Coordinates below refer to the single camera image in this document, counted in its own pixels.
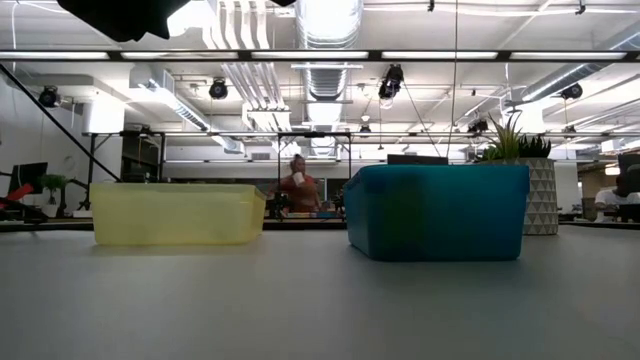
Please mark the yellow translucent plastic bin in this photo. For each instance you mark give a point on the yellow translucent plastic bin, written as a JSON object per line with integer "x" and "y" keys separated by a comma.
{"x": 175, "y": 215}

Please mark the teal plastic bin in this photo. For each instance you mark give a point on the teal plastic bin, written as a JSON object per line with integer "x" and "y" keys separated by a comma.
{"x": 435, "y": 215}

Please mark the black ceiling spotlight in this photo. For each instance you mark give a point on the black ceiling spotlight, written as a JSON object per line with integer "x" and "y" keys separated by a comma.
{"x": 218, "y": 90}
{"x": 391, "y": 82}
{"x": 571, "y": 91}
{"x": 50, "y": 96}

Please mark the small green potted plant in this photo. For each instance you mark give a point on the small green potted plant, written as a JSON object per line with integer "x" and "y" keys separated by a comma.
{"x": 52, "y": 181}

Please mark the black computer monitor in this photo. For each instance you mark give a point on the black computer monitor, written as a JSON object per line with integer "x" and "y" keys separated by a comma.
{"x": 417, "y": 159}
{"x": 30, "y": 175}

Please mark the person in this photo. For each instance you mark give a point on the person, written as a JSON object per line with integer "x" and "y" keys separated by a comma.
{"x": 300, "y": 192}
{"x": 607, "y": 197}

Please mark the succulent in white geometric pot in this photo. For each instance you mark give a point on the succulent in white geometric pot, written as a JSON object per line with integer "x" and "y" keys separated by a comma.
{"x": 542, "y": 200}

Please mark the silver round ceiling duct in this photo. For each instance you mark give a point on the silver round ceiling duct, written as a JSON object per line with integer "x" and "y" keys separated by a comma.
{"x": 327, "y": 30}

